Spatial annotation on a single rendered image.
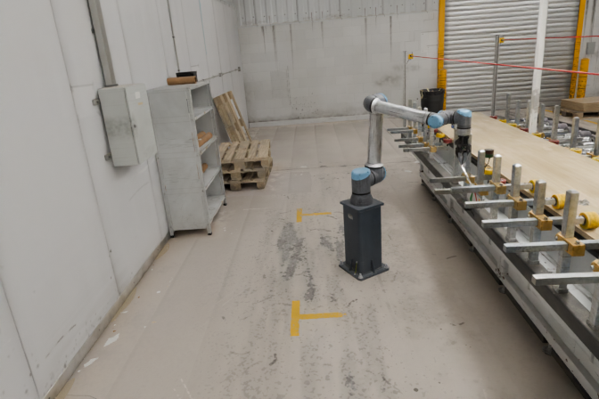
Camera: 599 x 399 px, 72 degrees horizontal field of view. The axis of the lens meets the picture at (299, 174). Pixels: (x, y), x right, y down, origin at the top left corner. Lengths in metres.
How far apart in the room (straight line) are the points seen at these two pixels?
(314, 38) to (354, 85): 1.48
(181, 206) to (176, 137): 0.73
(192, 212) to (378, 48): 7.19
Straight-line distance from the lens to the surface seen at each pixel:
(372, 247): 3.44
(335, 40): 10.37
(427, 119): 2.89
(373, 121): 3.27
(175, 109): 4.21
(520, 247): 1.99
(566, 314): 2.15
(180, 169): 4.34
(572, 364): 2.74
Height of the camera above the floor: 1.82
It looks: 17 degrees down
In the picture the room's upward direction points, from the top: 4 degrees counter-clockwise
